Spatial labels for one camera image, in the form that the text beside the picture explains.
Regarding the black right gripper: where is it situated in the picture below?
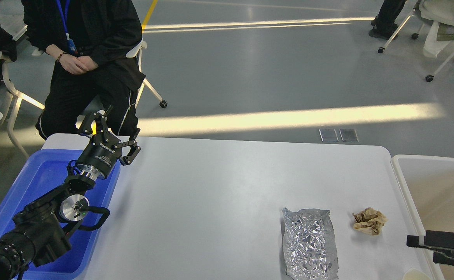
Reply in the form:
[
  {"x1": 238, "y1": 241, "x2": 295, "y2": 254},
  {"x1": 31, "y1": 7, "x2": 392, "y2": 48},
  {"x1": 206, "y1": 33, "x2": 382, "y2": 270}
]
[{"x1": 407, "y1": 230, "x2": 454, "y2": 266}]

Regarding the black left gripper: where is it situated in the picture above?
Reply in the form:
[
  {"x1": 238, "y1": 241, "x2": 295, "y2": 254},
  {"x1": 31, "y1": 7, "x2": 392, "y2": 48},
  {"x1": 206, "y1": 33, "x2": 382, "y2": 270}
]
[{"x1": 76, "y1": 110, "x2": 141, "y2": 179}]

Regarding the white paper cup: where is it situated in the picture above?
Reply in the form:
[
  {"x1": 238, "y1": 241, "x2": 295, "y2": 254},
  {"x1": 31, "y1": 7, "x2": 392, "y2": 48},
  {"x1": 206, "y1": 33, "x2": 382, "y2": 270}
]
[{"x1": 402, "y1": 268, "x2": 431, "y2": 280}]

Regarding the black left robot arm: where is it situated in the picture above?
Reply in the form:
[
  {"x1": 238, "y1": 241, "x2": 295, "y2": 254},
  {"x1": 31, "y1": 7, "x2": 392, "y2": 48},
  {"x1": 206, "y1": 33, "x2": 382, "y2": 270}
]
[{"x1": 0, "y1": 110, "x2": 140, "y2": 280}]

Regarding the crumpled brown paper ball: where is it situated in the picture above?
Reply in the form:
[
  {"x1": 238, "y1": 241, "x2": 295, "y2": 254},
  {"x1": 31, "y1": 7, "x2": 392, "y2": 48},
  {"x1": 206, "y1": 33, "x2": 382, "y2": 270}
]
[{"x1": 353, "y1": 207, "x2": 388, "y2": 236}]

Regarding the seated person in black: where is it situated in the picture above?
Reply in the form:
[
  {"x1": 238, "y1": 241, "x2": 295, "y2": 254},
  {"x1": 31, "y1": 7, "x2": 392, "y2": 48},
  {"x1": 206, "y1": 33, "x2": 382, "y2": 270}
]
[{"x1": 21, "y1": 0, "x2": 145, "y2": 139}]

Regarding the crumpled silver foil bag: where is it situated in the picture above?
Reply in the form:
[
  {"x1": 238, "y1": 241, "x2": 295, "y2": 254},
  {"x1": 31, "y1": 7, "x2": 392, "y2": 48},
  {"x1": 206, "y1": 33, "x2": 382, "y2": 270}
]
[{"x1": 282, "y1": 208, "x2": 339, "y2": 280}]

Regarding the white chair far left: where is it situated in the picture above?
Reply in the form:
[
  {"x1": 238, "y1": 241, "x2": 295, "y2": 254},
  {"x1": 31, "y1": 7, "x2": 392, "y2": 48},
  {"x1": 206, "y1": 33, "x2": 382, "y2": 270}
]
[{"x1": 0, "y1": 51, "x2": 45, "y2": 159}]

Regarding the right metal floor plate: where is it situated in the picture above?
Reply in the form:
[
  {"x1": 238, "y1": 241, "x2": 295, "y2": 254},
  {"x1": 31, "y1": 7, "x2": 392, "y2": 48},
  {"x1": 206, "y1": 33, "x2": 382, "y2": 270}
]
[{"x1": 339, "y1": 129, "x2": 359, "y2": 142}]

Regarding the metal floor plate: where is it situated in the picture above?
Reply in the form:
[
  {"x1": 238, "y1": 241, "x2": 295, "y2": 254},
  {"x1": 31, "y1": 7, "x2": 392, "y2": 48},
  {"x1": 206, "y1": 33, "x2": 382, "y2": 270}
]
[
  {"x1": 339, "y1": 129, "x2": 359, "y2": 142},
  {"x1": 319, "y1": 129, "x2": 339, "y2": 142}
]

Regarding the left metal floor plate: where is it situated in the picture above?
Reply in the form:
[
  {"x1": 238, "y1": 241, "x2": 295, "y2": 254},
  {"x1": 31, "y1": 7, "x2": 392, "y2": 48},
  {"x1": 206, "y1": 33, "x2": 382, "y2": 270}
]
[{"x1": 319, "y1": 129, "x2": 339, "y2": 142}]

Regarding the white chair top right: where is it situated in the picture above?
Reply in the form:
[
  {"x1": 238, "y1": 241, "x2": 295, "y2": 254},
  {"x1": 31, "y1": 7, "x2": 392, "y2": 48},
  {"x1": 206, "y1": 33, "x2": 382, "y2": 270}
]
[{"x1": 377, "y1": 0, "x2": 454, "y2": 82}]

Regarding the standing person legs background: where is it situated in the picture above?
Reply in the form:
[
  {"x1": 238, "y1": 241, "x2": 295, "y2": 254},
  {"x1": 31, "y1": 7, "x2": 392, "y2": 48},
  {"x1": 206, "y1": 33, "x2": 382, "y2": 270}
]
[{"x1": 368, "y1": 0, "x2": 406, "y2": 40}]

